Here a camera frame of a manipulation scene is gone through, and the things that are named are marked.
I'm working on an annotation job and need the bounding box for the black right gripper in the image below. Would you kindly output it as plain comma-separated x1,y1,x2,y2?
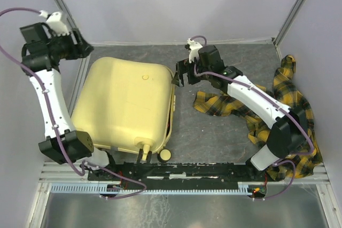
170,56,212,88

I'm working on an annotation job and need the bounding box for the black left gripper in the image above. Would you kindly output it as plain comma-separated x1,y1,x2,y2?
48,28,95,60

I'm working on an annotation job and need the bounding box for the yellow suitcase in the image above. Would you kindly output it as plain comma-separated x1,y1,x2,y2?
72,57,175,162

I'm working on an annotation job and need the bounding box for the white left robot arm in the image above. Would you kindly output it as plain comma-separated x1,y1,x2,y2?
20,22,118,180

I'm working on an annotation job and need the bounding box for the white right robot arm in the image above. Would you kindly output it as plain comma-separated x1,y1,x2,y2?
172,38,314,180

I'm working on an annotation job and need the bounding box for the yellow plaid shirt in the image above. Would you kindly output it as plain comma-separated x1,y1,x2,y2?
193,54,324,180

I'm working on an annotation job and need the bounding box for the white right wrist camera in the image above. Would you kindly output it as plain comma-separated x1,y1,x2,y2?
185,38,203,63

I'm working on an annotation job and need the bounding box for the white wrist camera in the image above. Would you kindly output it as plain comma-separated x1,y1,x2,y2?
39,10,70,36
185,38,203,63

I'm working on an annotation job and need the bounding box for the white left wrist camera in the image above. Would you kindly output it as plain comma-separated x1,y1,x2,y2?
39,10,70,36

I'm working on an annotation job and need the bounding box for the left aluminium frame post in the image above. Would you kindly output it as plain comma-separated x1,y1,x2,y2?
53,0,90,113

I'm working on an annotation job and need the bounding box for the aluminium frame post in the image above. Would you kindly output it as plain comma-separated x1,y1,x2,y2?
273,0,306,46
53,0,90,113

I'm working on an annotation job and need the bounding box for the right aluminium frame post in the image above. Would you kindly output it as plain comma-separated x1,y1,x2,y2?
273,0,306,46

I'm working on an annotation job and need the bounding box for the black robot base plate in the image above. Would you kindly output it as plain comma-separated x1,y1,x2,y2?
88,161,270,192

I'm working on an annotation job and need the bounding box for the blue slotted cable duct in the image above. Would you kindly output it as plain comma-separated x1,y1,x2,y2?
50,183,252,196

